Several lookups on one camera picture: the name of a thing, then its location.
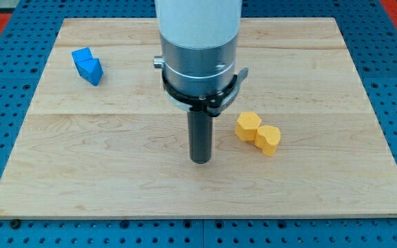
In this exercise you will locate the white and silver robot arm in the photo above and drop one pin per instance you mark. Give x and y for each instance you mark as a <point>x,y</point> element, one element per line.
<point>198,42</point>

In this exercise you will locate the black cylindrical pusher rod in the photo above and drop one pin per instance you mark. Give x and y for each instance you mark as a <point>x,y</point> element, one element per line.
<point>200,136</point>

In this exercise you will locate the yellow hexagon block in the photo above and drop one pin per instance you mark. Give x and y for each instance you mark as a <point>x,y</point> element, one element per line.
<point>247,124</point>

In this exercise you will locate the yellow heart block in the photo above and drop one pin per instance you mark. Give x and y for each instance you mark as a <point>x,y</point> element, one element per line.
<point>267,139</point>

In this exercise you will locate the light wooden board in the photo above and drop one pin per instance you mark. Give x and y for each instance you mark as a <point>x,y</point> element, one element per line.
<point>119,150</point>

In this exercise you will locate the blue triangular block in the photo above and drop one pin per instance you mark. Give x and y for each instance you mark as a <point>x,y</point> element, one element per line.
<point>90,70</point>

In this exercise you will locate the blue cube block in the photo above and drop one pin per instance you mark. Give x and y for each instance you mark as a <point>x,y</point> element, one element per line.
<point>80,55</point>

